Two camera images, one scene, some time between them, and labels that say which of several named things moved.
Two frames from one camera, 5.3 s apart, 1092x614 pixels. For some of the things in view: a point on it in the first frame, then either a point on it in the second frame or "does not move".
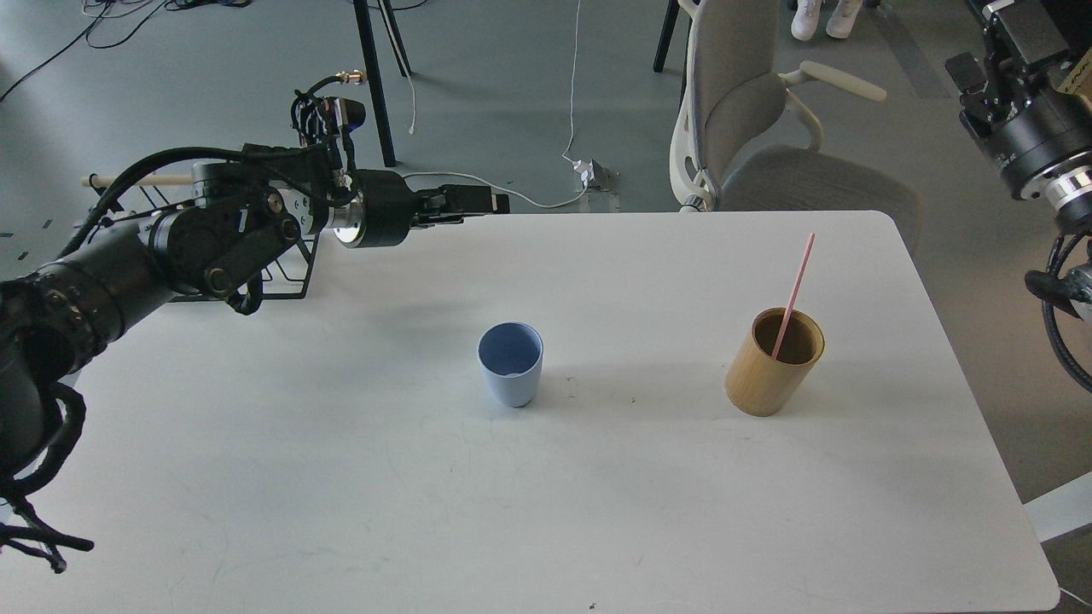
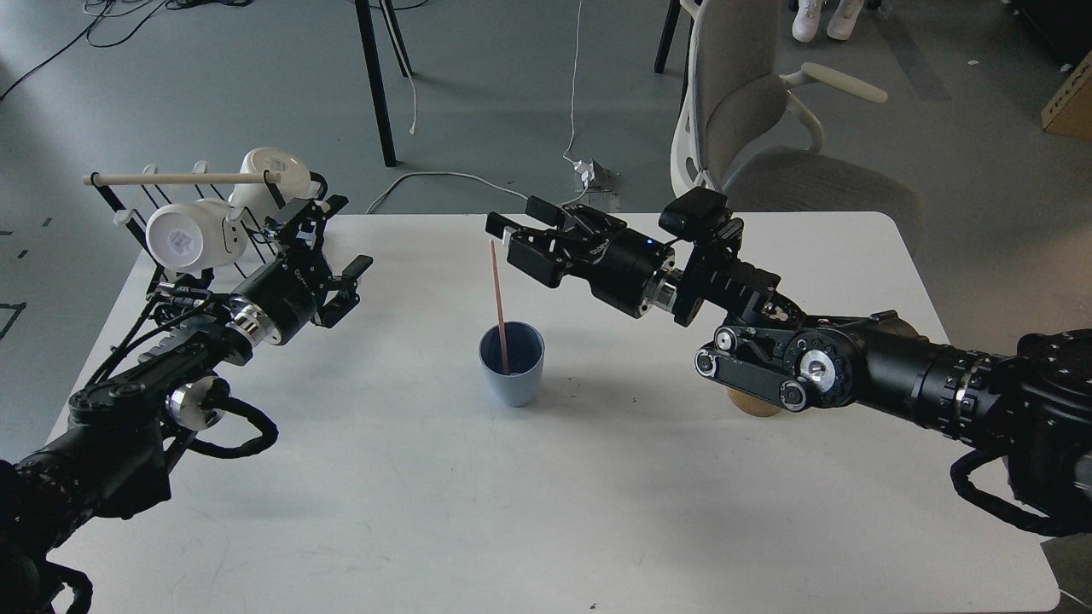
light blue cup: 510,354 does not move
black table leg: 377,100 does not move
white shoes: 839,26 does not move
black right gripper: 1013,106 → 626,272
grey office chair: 741,142 does not move
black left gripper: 382,208 → 280,297
